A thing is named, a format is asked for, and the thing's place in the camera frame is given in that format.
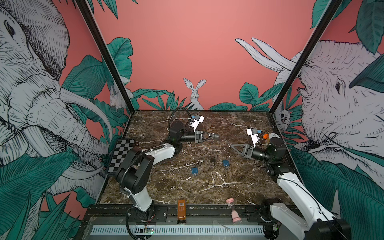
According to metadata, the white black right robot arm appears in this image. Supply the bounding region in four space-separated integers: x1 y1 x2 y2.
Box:
231 137 352 240

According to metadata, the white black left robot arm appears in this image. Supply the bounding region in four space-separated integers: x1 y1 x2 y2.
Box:
115 115 219 213

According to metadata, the pink hourglass timer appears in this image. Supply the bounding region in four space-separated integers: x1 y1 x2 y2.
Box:
226 198 242 224

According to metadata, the black white checkerboard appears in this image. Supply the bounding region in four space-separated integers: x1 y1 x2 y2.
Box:
107 138 136 176

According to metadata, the orange rectangular device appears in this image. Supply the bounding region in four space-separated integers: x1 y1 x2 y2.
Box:
177 199 187 225

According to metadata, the white ventilated strip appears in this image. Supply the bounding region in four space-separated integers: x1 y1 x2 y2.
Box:
90 225 264 236

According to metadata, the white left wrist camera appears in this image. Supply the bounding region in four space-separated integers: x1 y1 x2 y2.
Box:
190 115 205 132

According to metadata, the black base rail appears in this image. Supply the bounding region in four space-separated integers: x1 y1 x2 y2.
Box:
84 204 276 225

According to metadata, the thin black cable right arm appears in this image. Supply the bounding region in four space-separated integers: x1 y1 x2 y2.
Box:
254 122 349 240

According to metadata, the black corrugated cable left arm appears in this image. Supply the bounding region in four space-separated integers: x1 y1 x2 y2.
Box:
119 106 193 193

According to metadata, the black corner frame post right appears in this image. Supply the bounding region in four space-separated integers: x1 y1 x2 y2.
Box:
269 0 343 114

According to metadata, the black corner frame post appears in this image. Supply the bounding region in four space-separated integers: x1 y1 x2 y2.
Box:
76 0 135 116
269 0 343 114

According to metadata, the black corner frame post left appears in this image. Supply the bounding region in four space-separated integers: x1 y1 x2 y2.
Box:
76 0 135 116

